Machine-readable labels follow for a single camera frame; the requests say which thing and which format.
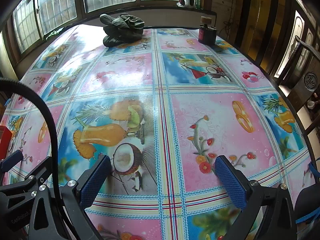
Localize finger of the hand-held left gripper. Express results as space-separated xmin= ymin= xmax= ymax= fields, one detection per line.
xmin=0 ymin=156 xmax=55 ymax=195
xmin=0 ymin=150 xmax=24 ymax=172

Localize green cloth scrap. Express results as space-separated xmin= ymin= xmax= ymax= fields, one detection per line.
xmin=46 ymin=28 xmax=65 ymax=40

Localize green leafy vegetable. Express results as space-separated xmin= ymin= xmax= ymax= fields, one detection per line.
xmin=99 ymin=13 xmax=145 ymax=47

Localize blue strap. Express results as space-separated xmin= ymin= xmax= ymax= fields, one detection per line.
xmin=296 ymin=159 xmax=320 ymax=224

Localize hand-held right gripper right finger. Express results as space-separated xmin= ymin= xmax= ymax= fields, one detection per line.
xmin=215 ymin=154 xmax=297 ymax=240

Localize red cardboard tray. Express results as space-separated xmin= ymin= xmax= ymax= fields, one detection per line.
xmin=0 ymin=125 xmax=13 ymax=155

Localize dark cloth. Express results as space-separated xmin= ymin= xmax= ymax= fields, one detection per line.
xmin=294 ymin=186 xmax=320 ymax=240

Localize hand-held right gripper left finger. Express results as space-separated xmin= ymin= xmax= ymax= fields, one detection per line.
xmin=25 ymin=154 xmax=112 ymax=240

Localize wooden door panels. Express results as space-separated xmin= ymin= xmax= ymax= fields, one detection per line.
xmin=240 ymin=0 xmax=320 ymax=85

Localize dark carved wooden chair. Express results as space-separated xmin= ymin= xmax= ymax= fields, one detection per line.
xmin=275 ymin=35 xmax=320 ymax=135

